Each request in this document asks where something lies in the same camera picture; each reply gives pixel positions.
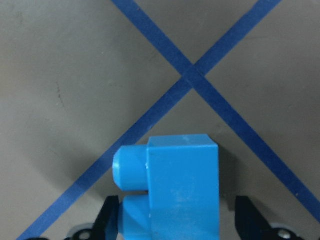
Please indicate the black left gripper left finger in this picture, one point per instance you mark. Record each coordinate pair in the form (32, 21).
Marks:
(106, 224)

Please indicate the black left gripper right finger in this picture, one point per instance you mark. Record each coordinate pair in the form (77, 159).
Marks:
(249, 222)

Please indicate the blue toy block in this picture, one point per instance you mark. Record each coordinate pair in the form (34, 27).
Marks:
(173, 186)

